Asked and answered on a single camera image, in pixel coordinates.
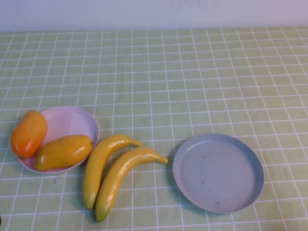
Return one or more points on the yellow plastic banana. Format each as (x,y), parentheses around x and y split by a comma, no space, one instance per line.
(113,183)
(93,173)

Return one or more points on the yellow plastic mango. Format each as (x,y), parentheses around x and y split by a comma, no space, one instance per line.
(62,151)

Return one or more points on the orange plastic mango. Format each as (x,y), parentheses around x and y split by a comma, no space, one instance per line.
(29,134)

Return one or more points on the blue round plastic plate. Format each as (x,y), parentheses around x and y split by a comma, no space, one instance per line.
(216,173)

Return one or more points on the pink round plastic plate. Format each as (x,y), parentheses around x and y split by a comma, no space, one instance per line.
(67,122)

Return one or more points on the green checked tablecloth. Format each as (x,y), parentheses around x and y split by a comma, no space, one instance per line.
(192,84)

